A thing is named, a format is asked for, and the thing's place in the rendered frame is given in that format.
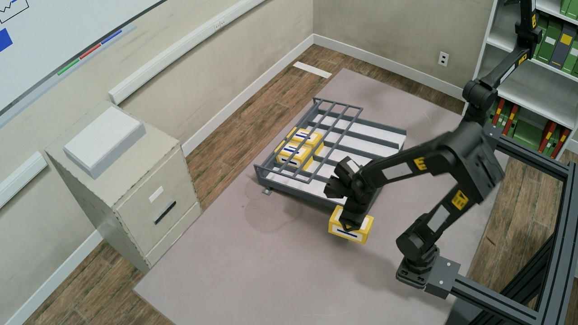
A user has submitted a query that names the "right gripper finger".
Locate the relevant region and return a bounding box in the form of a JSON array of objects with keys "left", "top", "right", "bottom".
[{"left": 504, "top": 0, "right": 520, "bottom": 6}]

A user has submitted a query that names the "dark grey front panel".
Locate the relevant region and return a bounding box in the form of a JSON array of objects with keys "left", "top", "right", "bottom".
[{"left": 257, "top": 102, "right": 319, "bottom": 184}]

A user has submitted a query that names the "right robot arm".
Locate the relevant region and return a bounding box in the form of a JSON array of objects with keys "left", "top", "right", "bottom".
[{"left": 460, "top": 0, "right": 542, "bottom": 127}]

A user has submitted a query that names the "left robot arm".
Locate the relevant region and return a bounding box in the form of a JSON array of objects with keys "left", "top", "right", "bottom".
[{"left": 323, "top": 122, "right": 507, "bottom": 286}]

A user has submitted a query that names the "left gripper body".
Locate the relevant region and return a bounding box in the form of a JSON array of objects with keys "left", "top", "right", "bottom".
[{"left": 339, "top": 193, "right": 374, "bottom": 226}]

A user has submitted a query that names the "yellow butter carton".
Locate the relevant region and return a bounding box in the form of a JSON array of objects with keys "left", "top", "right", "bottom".
[
  {"left": 286, "top": 127, "right": 324, "bottom": 155},
  {"left": 329, "top": 205, "right": 374, "bottom": 245},
  {"left": 274, "top": 141, "right": 313, "bottom": 171}
]

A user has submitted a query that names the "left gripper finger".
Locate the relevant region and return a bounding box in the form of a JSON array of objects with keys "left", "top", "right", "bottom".
[{"left": 339, "top": 220, "right": 362, "bottom": 232}]

